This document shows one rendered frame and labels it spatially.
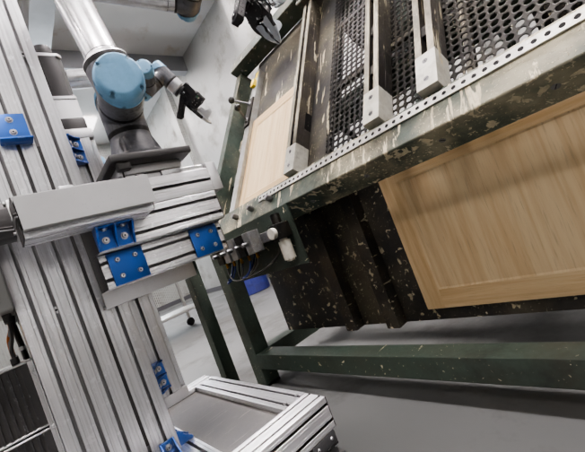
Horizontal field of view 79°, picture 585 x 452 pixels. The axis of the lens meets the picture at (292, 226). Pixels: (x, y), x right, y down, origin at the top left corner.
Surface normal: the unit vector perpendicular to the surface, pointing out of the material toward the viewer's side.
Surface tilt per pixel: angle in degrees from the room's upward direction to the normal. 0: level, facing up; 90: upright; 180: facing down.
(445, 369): 90
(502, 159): 90
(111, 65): 97
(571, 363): 90
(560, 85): 146
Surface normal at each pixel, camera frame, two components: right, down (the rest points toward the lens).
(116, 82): 0.47, -0.07
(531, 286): -0.69, 0.25
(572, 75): -0.10, 0.91
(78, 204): 0.59, -0.25
